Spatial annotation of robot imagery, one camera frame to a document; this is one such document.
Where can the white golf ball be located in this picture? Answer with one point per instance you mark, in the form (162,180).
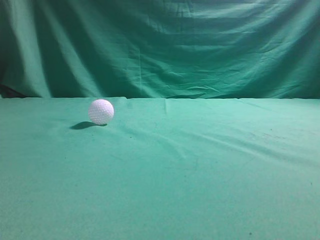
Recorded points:
(101,112)

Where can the green table cloth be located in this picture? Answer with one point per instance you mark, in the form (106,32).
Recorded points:
(162,169)

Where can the green backdrop curtain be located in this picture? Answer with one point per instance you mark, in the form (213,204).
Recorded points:
(208,49)

